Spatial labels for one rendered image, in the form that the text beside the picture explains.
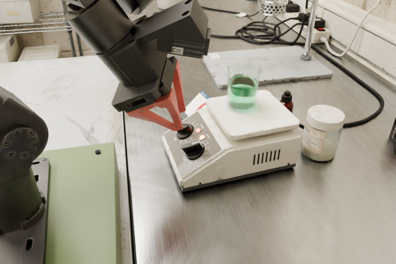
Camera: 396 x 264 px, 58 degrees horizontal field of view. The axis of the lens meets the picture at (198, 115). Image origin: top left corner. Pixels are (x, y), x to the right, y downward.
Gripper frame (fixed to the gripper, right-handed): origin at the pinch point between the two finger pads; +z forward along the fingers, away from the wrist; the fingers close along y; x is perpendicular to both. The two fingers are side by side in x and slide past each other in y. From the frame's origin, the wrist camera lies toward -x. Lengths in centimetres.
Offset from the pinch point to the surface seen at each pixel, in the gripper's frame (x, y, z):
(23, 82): 46, 27, -3
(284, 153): -10.7, 1.1, 14.8
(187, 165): 2.1, -3.0, 7.2
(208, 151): -1.3, -1.3, 7.2
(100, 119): 23.4, 12.7, 5.0
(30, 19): 152, 163, 18
